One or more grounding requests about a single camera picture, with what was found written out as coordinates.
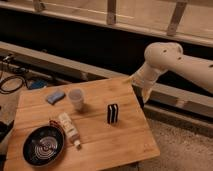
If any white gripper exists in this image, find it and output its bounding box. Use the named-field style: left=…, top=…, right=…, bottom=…
left=123, top=62, right=166, bottom=103

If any black cable loop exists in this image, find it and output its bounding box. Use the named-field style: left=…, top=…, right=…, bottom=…
left=0, top=74, right=27, bottom=95

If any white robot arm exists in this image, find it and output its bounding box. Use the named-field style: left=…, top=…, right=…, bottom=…
left=125, top=42, right=213, bottom=103

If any blue box on floor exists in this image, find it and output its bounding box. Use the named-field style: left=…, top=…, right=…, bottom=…
left=29, top=80, right=47, bottom=90

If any translucent plastic cup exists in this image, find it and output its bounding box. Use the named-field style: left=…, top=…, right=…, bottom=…
left=68, top=89, right=84, bottom=111

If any black pan with spiral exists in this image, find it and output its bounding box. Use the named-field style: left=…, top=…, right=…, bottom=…
left=23, top=120, right=65, bottom=167

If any black and white eraser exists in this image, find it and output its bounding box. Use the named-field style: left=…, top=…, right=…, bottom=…
left=107, top=104, right=119, bottom=124

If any wooden cutting board table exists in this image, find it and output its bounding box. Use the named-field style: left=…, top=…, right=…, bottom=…
left=4, top=77, right=160, bottom=171

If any blue sponge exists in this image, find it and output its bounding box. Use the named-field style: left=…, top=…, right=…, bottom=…
left=46, top=91, right=65, bottom=105

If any white tube with cap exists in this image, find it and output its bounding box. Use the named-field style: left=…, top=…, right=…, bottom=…
left=58, top=113, right=81, bottom=149

